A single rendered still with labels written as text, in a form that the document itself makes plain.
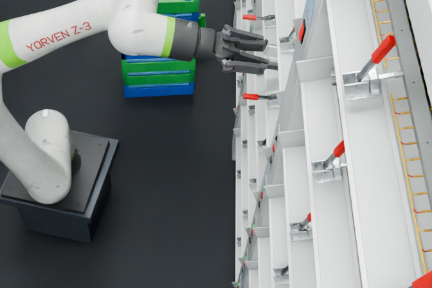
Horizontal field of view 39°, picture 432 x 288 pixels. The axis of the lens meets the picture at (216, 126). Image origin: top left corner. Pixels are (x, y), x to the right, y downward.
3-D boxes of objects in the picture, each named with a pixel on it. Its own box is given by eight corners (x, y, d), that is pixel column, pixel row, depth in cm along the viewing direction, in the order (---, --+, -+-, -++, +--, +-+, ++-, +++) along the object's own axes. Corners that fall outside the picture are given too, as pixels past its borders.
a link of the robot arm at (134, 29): (102, 61, 132) (109, 19, 125) (107, 28, 141) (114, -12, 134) (165, 72, 135) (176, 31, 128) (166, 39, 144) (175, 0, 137)
